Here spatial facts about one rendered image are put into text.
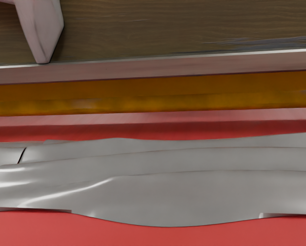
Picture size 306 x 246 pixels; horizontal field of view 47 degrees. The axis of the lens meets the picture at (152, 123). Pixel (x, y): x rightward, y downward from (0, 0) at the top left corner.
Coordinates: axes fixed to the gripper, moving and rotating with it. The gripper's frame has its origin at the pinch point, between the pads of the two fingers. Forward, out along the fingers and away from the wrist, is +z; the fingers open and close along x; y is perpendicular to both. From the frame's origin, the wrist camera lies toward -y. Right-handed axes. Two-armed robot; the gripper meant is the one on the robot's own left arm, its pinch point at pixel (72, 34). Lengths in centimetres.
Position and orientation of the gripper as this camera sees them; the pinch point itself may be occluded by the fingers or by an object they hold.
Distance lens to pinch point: 21.7
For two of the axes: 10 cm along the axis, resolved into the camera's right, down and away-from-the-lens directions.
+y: -9.8, 0.3, 1.7
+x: -1.6, 2.9, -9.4
